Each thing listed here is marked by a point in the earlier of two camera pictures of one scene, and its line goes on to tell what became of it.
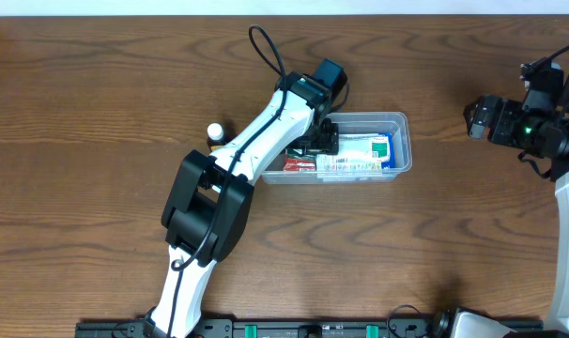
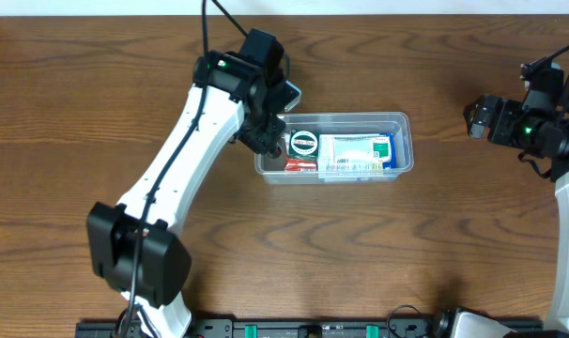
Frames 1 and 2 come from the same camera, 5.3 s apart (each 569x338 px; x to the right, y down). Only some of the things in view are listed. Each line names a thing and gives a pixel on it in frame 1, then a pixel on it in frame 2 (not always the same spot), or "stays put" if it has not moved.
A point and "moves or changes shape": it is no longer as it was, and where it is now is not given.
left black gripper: x=320 y=142 to x=262 y=138
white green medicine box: x=357 y=152 stays put
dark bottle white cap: x=215 y=135 moves or changes shape
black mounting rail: x=283 y=328 stays put
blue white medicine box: x=391 y=163 stays put
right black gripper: x=496 y=122 stays put
